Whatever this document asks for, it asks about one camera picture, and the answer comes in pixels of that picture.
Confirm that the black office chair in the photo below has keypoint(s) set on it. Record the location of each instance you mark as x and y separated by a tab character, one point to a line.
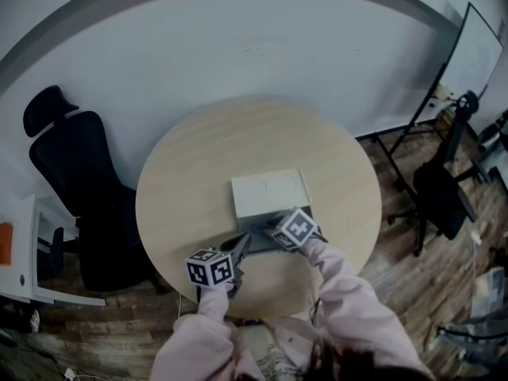
79	165
440	197

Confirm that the white box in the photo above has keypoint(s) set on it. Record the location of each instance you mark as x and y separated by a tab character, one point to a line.
270	197

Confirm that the pale bottle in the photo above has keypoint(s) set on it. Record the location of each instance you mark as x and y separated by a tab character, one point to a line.
441	91

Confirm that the grey floor equipment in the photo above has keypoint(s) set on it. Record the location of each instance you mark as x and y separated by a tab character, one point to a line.
494	149

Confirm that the person's torso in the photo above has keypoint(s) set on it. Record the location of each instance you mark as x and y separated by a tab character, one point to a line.
274	351

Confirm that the white power strip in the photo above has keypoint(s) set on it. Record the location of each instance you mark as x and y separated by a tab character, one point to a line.
476	237

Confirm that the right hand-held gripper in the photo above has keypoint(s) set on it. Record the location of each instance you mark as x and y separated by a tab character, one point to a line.
295	228

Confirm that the whiteboard on black stand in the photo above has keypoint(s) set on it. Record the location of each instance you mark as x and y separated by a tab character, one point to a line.
468	54

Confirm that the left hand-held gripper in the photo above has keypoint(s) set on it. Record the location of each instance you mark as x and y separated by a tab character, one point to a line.
210	270

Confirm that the brown wooden block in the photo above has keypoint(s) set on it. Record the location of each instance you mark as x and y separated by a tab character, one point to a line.
6	243

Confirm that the person's left forearm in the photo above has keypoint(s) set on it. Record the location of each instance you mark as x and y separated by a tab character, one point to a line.
202	332

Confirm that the person's right forearm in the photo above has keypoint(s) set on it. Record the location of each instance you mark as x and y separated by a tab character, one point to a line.
357	304

